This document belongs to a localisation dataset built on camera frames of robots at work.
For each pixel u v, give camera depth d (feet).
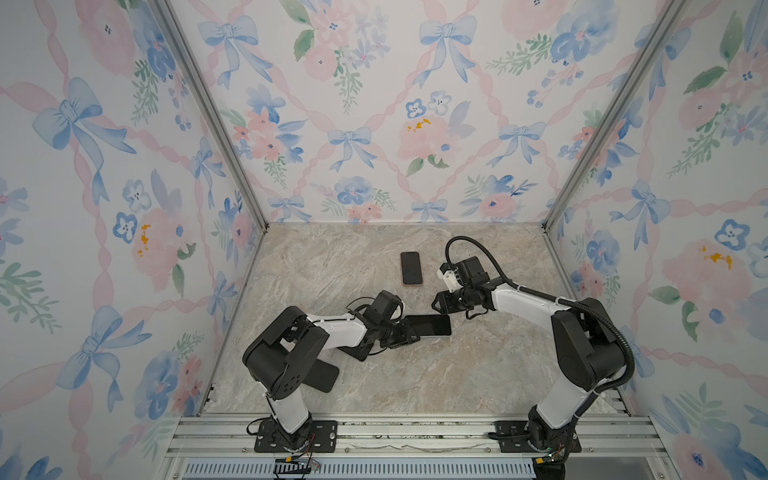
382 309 2.40
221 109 2.88
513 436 2.38
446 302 2.72
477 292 2.27
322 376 2.78
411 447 2.40
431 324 3.29
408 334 2.62
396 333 2.61
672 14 2.26
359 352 2.80
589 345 1.56
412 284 3.37
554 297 1.76
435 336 3.13
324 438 2.44
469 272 2.49
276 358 1.59
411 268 3.60
